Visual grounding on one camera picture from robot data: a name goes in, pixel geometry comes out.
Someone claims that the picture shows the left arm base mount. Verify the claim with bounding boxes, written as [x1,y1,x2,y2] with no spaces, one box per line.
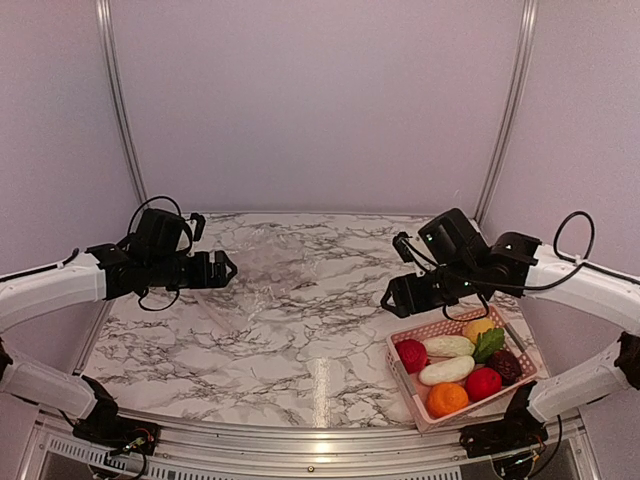
[73,398,160,456]

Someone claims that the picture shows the white radish upper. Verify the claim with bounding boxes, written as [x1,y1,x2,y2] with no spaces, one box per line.
[423,335,475,358]

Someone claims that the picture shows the white radish with leaves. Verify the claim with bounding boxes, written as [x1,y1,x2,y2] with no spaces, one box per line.
[418,328,505,386]

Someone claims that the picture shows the dark red fuzzy fruit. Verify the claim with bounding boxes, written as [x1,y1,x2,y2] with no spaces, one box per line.
[395,339,430,374]

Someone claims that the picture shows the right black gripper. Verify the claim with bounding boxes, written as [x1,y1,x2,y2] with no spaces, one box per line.
[381,260,480,319]

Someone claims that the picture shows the left aluminium frame post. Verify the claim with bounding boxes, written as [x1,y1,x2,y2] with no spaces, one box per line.
[95,0,148,204]

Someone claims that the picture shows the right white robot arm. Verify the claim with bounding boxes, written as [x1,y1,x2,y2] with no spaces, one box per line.
[381,232,639,448]

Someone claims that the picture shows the dark maroon eggplant toy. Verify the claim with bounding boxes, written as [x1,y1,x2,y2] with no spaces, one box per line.
[485,349,523,386]

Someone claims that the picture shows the clear zip top bag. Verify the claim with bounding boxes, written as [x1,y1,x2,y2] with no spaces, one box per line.
[189,224,319,335]

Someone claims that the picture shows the front aluminium rail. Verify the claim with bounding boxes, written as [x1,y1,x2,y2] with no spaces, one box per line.
[18,410,599,479]

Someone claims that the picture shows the yellow lemon toy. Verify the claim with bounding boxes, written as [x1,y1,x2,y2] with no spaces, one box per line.
[461,318,495,345]

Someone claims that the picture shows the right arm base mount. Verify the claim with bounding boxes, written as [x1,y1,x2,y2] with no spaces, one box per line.
[459,405,548,458]

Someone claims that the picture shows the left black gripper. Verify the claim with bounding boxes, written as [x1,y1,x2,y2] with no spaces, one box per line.
[147,250,237,290]

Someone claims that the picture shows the red apple toy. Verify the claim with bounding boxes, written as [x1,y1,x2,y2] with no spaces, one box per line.
[465,367,502,402]

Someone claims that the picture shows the orange tangerine toy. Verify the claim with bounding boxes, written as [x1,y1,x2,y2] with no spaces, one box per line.
[425,383,469,418]

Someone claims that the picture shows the right aluminium frame post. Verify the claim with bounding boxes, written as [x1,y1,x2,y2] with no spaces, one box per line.
[473,0,539,226]

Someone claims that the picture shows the pink perforated plastic basket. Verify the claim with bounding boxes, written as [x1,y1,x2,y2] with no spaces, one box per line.
[386,305,540,432]

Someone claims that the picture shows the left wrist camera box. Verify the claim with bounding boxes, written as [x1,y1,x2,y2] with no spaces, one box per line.
[127,208,206,263]

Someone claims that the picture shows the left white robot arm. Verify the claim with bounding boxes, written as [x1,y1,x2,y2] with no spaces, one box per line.
[1,244,238,445]

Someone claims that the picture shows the aluminium frame post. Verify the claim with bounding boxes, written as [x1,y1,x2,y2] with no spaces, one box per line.
[473,0,539,226]
[95,0,148,204]

